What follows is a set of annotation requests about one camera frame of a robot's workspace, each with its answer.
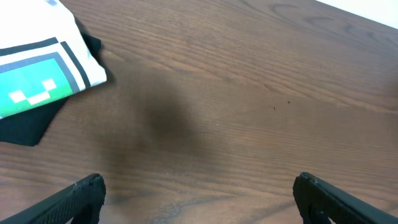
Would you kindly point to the white folded pixel-print t-shirt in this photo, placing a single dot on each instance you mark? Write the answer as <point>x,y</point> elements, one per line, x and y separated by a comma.
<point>43,56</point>

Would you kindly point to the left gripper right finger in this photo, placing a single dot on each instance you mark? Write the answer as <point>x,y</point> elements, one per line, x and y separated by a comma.
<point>320,202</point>

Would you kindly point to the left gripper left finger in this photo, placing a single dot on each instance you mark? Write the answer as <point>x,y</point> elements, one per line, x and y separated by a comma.
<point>80,203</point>

